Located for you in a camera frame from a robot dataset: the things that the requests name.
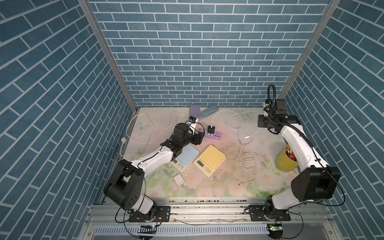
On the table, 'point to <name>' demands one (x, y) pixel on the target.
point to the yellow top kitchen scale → (209, 160)
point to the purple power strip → (216, 135)
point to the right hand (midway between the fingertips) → (263, 120)
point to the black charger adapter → (211, 130)
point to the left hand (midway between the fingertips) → (203, 132)
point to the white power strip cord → (149, 141)
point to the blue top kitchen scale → (185, 158)
